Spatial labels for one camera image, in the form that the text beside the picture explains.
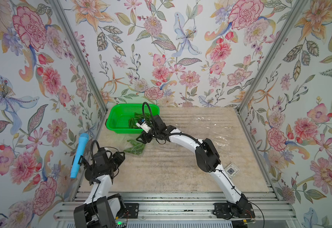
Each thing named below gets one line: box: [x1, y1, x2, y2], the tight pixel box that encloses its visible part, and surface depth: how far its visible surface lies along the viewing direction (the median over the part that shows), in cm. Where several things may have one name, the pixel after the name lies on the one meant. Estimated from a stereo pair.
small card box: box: [223, 162, 241, 180], surface depth 88 cm
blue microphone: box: [70, 133, 90, 179], surface depth 72 cm
